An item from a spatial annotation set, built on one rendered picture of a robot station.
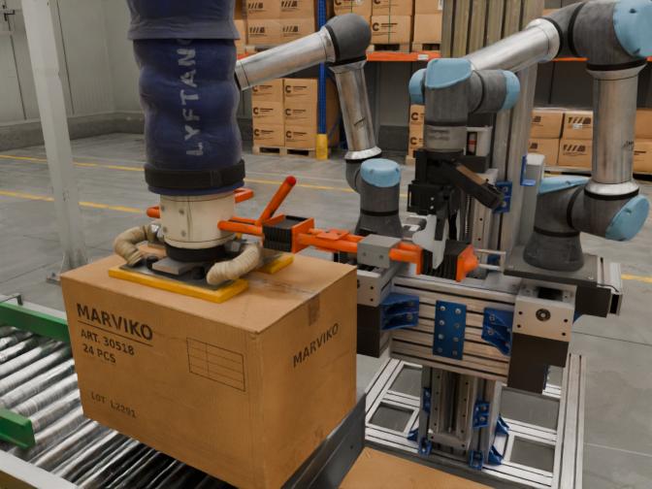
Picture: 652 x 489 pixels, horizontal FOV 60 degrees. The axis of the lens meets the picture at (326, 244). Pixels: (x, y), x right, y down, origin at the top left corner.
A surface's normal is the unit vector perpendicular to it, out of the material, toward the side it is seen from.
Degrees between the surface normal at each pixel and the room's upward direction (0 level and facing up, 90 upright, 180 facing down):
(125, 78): 90
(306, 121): 93
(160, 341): 90
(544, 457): 0
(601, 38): 102
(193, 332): 90
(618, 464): 0
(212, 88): 69
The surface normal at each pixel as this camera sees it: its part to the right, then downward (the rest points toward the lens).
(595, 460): 0.00, -0.95
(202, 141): 0.40, 0.02
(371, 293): -0.41, 0.30
